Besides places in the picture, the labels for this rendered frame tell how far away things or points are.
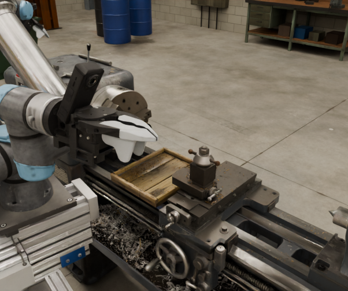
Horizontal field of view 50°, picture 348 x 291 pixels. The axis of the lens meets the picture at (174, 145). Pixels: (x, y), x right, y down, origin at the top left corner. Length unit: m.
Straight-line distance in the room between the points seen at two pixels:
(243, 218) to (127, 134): 1.08
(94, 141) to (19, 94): 0.19
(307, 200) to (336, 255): 1.89
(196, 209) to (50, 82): 0.77
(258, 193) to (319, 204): 1.64
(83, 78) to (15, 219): 0.63
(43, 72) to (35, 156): 0.20
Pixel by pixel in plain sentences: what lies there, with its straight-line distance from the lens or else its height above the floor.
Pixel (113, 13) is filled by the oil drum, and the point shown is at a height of 0.63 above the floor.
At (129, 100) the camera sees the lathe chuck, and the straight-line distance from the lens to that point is 1.79.
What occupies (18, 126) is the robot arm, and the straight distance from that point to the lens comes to 0.75.
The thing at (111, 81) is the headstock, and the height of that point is 1.23.
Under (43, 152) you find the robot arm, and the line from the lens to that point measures 0.78.
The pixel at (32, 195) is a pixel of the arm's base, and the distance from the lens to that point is 1.14.
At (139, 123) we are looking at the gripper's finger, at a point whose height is 1.58.
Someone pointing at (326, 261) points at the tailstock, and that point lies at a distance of 1.35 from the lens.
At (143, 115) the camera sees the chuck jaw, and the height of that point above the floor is 1.11.
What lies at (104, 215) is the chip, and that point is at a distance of 2.05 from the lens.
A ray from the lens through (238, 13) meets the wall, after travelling 9.38.
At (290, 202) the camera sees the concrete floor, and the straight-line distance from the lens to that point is 3.17.
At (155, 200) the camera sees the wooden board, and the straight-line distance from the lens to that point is 1.55.
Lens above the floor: 1.83
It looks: 28 degrees down
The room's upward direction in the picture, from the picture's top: straight up
